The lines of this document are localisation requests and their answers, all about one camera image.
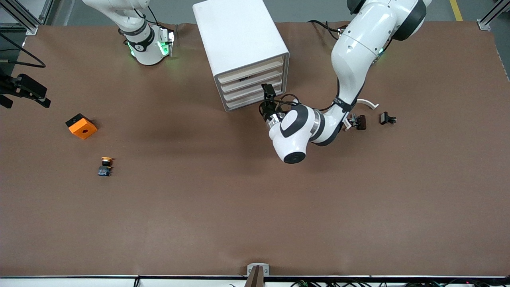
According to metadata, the orange box with black base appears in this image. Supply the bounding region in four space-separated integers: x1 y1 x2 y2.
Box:
65 113 98 140

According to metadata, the black base cable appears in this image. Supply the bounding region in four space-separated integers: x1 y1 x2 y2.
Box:
308 19 345 40

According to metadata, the brown paper table cover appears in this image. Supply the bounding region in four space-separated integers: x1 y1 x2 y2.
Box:
0 21 510 278

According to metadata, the cream cabinet drawer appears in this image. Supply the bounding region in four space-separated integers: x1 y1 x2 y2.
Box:
226 87 286 110
220 68 284 93
218 57 284 84
223 78 284 101

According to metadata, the white curved plastic bracket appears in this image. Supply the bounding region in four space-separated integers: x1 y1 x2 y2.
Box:
343 98 379 132

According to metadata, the white table edge rail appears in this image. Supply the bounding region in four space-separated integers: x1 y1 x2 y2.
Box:
0 276 510 287

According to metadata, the grey front camera mount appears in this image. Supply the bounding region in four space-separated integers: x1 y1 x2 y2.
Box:
245 263 270 287

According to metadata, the black cable bundle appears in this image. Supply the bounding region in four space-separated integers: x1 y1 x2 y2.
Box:
291 279 510 287

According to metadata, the orange cap push button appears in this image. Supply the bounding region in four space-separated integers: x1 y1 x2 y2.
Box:
98 157 115 177

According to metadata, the aluminium frame profile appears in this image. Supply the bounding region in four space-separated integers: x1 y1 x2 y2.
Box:
0 0 54 35
477 0 510 30

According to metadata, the white drawer cabinet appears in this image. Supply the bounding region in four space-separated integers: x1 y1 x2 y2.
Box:
192 0 290 112

